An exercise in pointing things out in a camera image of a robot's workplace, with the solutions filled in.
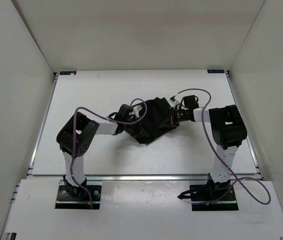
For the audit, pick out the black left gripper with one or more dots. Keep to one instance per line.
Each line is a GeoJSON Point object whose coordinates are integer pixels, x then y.
{"type": "Point", "coordinates": [139, 126]}

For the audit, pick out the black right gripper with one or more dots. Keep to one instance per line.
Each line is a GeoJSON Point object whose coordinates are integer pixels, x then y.
{"type": "Point", "coordinates": [172, 111]}

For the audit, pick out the black pleated skirt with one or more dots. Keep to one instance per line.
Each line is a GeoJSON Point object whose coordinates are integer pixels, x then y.
{"type": "Point", "coordinates": [155, 120]}

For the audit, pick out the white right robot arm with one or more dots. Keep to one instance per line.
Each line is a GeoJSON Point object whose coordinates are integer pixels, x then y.
{"type": "Point", "coordinates": [225, 131]}

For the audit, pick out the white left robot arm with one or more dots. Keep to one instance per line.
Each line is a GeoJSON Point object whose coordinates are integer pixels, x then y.
{"type": "Point", "coordinates": [74, 140]}

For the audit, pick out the right blue table label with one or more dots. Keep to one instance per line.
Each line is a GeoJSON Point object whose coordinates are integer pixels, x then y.
{"type": "Point", "coordinates": [215, 71]}

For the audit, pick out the blue table label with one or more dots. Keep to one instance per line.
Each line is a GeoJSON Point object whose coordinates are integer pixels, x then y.
{"type": "Point", "coordinates": [215, 71]}
{"type": "Point", "coordinates": [67, 73]}

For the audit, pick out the left blue table label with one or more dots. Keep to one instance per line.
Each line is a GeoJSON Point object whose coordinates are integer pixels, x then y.
{"type": "Point", "coordinates": [67, 73]}

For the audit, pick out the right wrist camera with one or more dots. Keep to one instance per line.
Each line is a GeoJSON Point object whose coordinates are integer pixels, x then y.
{"type": "Point", "coordinates": [190, 102]}

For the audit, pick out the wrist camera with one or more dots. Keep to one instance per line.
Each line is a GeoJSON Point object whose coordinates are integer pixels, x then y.
{"type": "Point", "coordinates": [190, 102]}
{"type": "Point", "coordinates": [126, 111]}

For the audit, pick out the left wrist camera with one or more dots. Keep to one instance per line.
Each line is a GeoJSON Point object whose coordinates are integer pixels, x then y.
{"type": "Point", "coordinates": [126, 111]}

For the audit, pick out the aluminium front rail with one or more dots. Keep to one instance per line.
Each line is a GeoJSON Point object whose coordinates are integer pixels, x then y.
{"type": "Point", "coordinates": [148, 177]}

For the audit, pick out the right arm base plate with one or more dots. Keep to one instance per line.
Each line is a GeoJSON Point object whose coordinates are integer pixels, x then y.
{"type": "Point", "coordinates": [204, 199]}

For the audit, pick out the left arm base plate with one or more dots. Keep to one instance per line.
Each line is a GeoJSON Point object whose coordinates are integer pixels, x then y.
{"type": "Point", "coordinates": [67, 201]}

